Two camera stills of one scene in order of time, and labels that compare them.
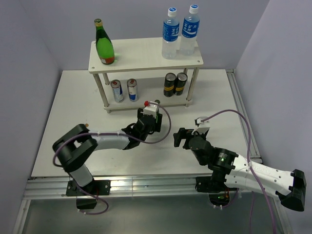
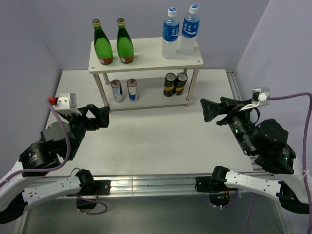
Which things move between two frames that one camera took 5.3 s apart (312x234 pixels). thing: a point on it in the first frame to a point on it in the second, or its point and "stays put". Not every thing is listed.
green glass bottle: (159, 119) to (125, 44)
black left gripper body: (143, 138) to (80, 125)
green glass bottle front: (104, 45) stays put
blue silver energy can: (132, 85) stays put
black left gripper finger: (141, 117) to (102, 115)
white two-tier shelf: (140, 78) stays put
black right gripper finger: (182, 134) to (211, 109)
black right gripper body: (189, 134) to (238, 122)
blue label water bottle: (170, 34) stays put
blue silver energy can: (118, 90) stays put
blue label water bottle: (191, 24) stays put
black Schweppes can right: (180, 85) stays put
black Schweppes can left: (169, 84) stays put
